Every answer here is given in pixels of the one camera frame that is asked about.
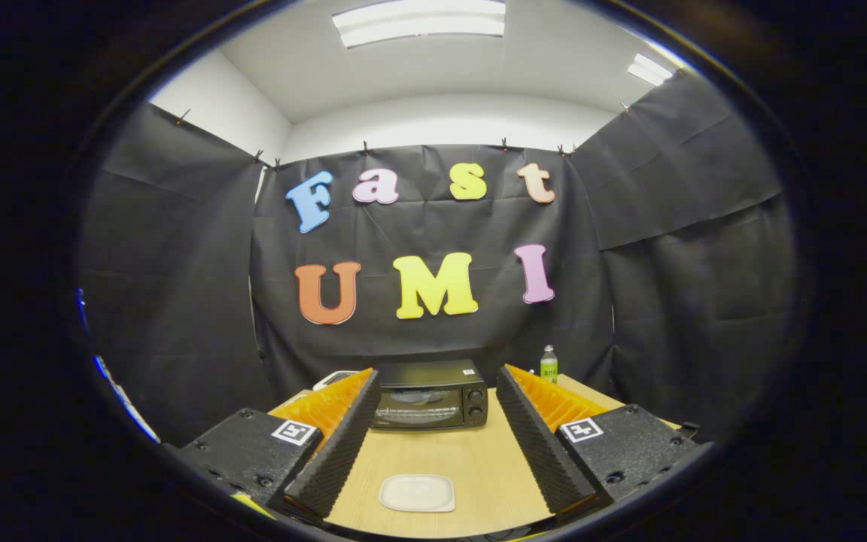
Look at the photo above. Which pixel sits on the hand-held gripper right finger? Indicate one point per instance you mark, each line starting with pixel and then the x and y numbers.
pixel 543 452

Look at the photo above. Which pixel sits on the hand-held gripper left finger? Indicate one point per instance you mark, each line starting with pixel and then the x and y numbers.
pixel 336 452

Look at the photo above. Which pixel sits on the black toaster oven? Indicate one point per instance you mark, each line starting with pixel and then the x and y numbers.
pixel 426 373

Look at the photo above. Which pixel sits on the white pop-up toaster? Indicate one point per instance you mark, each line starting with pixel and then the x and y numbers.
pixel 336 376

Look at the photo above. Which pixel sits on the green label drink bottle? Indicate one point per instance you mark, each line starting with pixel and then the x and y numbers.
pixel 549 369

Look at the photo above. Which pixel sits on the white rectangular plate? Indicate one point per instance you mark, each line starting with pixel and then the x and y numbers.
pixel 417 493

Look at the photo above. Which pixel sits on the black backdrop cloth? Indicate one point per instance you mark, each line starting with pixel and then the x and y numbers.
pixel 441 339

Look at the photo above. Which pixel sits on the small ceiling light panel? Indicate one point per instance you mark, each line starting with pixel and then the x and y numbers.
pixel 650 69

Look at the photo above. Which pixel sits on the long ceiling light panel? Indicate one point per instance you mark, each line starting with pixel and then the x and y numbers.
pixel 418 22

